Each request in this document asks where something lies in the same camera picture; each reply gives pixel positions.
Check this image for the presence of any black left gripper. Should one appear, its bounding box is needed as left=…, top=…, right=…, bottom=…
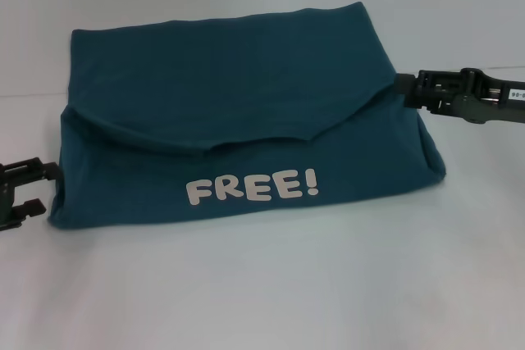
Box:
left=0, top=157, right=63, bottom=233

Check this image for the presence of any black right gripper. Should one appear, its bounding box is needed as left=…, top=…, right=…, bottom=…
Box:
left=393, top=67, right=525, bottom=125

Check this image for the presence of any teal blue t-shirt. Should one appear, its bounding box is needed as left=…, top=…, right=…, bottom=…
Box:
left=48, top=0, right=447, bottom=231

